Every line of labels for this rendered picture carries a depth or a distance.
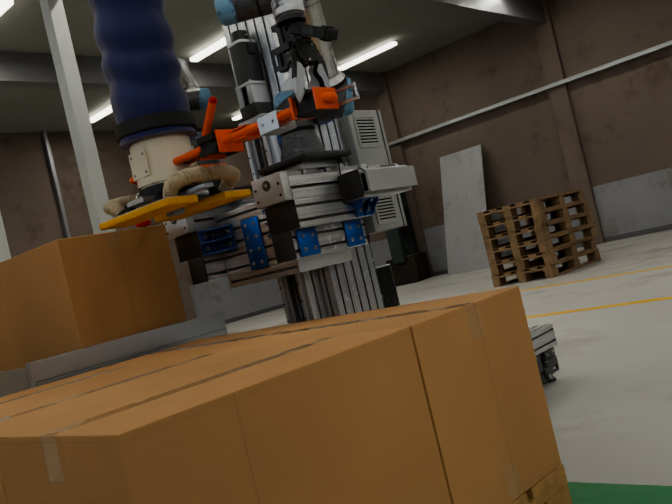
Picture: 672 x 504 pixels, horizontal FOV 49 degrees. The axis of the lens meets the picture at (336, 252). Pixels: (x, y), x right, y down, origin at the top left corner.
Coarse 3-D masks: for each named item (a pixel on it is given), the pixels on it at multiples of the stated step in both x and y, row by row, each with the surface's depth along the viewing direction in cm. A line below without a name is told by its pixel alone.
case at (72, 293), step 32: (32, 256) 236; (64, 256) 226; (96, 256) 234; (128, 256) 242; (160, 256) 251; (0, 288) 254; (32, 288) 239; (64, 288) 226; (96, 288) 232; (128, 288) 240; (160, 288) 249; (0, 320) 258; (32, 320) 243; (64, 320) 229; (96, 320) 230; (128, 320) 238; (160, 320) 246; (0, 352) 262; (32, 352) 246; (64, 352) 232
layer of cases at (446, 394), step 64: (320, 320) 199; (384, 320) 156; (448, 320) 142; (512, 320) 158; (64, 384) 188; (128, 384) 149; (192, 384) 123; (256, 384) 107; (320, 384) 116; (384, 384) 126; (448, 384) 139; (512, 384) 154; (0, 448) 116; (64, 448) 101; (128, 448) 91; (192, 448) 98; (256, 448) 105; (320, 448) 113; (384, 448) 123; (448, 448) 135; (512, 448) 150
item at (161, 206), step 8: (160, 192) 198; (160, 200) 191; (168, 200) 189; (176, 200) 191; (184, 200) 193; (192, 200) 194; (128, 208) 207; (144, 208) 196; (152, 208) 193; (160, 208) 192; (168, 208) 196; (176, 208) 200; (120, 216) 203; (128, 216) 201; (136, 216) 199; (144, 216) 201; (152, 216) 206; (104, 224) 209; (112, 224) 206; (120, 224) 207; (128, 224) 212
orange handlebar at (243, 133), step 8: (320, 96) 166; (328, 96) 166; (336, 96) 168; (280, 112) 175; (288, 112) 173; (280, 120) 176; (240, 128) 185; (248, 128) 182; (256, 128) 181; (224, 136) 189; (232, 136) 186; (240, 136) 185; (248, 136) 184; (256, 136) 186; (192, 152) 197; (176, 160) 202; (184, 160) 201; (192, 160) 204; (136, 184) 220
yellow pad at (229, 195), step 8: (216, 192) 212; (224, 192) 203; (232, 192) 205; (240, 192) 207; (248, 192) 210; (200, 200) 210; (208, 200) 208; (216, 200) 206; (224, 200) 208; (232, 200) 212; (184, 208) 215; (192, 208) 213; (200, 208) 214; (208, 208) 219; (160, 216) 223; (176, 216) 220; (184, 216) 226
